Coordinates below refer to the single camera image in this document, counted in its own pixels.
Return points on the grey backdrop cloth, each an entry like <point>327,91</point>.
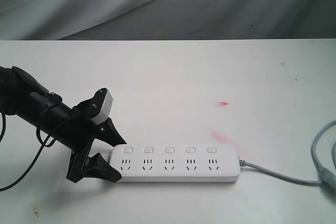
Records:
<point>166,19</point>

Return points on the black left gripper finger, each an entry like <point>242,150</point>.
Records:
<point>98,167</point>
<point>109,134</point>

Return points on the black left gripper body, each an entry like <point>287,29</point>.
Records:
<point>78,134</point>

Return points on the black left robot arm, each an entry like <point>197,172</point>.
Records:
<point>24,96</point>

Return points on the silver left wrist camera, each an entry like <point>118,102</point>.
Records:
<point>100,107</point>

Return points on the white five-outlet power strip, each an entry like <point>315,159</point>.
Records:
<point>176,163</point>

